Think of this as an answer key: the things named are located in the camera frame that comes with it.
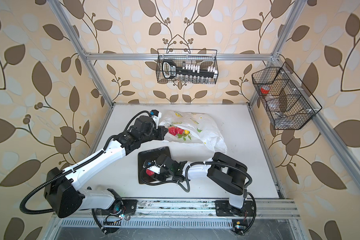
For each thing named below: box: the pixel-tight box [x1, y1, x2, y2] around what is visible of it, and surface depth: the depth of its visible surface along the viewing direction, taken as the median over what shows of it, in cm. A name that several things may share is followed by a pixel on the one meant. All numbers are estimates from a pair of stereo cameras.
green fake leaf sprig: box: [177, 131, 192, 141], surface depth 101 cm
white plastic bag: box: [159, 110, 228, 154], surface depth 88 cm
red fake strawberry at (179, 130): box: [175, 126, 184, 135], surface depth 102 cm
